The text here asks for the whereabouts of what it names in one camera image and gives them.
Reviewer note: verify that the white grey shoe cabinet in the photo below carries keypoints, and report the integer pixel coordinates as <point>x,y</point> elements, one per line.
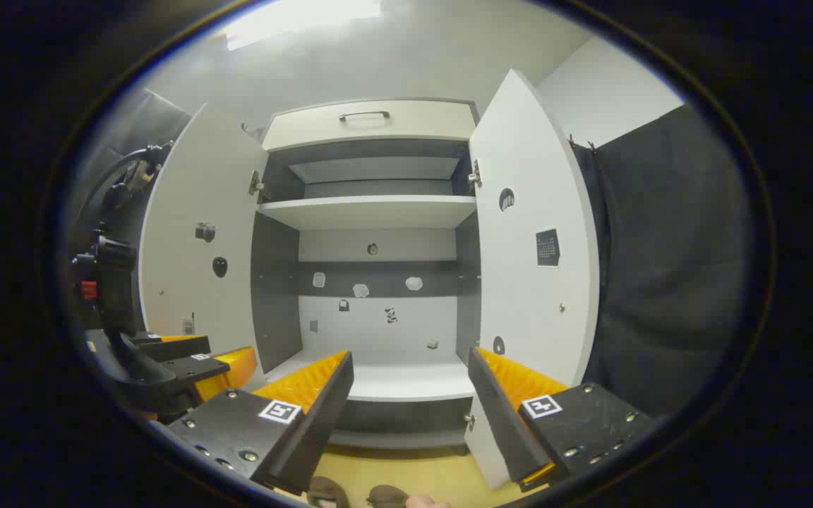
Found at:
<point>276,282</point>

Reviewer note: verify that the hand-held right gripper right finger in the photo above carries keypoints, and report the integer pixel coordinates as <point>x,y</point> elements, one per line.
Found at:
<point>502,416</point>

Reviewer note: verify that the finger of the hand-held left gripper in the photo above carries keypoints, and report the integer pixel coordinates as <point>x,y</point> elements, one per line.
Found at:
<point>226,370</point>
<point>173,346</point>

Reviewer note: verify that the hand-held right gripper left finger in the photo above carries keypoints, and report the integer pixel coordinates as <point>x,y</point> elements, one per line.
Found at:
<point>322,423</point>

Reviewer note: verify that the white cabinet drawer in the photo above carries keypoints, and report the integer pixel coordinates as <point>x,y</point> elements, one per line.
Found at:
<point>413,120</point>

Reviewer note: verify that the metal door hinge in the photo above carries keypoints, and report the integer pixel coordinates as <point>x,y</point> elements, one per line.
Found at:
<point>476,175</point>
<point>257,185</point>

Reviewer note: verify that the white cabinet shelf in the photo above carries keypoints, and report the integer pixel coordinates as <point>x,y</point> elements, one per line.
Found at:
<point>371,210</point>

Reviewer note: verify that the white cabinet door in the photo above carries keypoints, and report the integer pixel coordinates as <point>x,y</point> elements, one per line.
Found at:
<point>188,296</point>
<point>526,247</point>

